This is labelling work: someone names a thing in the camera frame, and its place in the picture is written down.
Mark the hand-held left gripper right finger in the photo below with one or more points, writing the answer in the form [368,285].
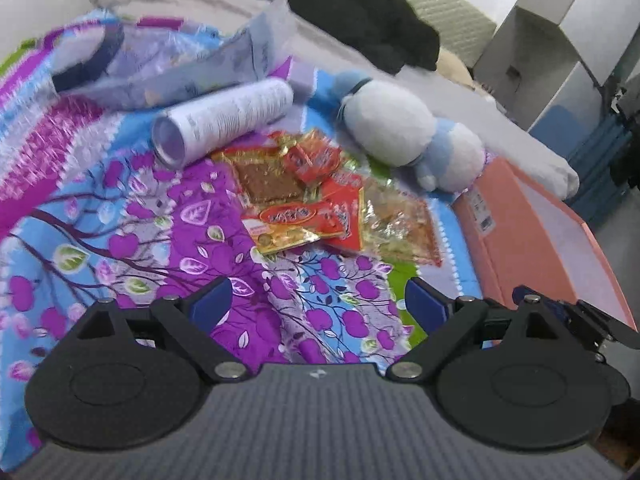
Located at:
[425,305]

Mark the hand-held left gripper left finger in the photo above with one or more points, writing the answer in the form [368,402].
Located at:
[212,305]

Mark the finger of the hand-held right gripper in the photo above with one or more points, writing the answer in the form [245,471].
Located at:
[605,325]

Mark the orange oval label snack packet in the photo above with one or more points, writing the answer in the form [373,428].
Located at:
[290,220]

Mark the pink cardboard box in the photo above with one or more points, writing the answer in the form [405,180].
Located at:
[515,230]

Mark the gold clear snack packet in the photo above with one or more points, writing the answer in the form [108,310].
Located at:
[400,225]

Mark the flat red snack packet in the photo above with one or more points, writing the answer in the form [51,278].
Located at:
[350,235]

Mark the purple floral bedsheet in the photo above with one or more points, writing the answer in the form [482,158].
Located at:
[150,220]

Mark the brown square snack packet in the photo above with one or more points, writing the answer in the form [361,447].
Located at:
[265,180]

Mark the blue curtain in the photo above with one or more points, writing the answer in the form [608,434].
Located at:
[600,160]

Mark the crinkled red orange snack packet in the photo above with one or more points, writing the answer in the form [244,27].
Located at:
[312,155]

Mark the white and blue plush toy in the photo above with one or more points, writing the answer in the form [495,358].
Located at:
[395,120]

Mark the white cylinder tube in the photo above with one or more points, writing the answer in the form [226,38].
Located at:
[225,115]

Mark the beige pillow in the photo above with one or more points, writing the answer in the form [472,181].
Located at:
[455,67]

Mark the clear plastic bag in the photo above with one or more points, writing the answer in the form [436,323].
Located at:
[225,65]

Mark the black clothing heap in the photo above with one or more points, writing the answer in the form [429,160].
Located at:
[370,25]

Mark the white wardrobe cabinet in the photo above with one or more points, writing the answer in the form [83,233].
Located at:
[560,35]

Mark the wall socket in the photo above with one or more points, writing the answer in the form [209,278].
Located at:
[513,72]

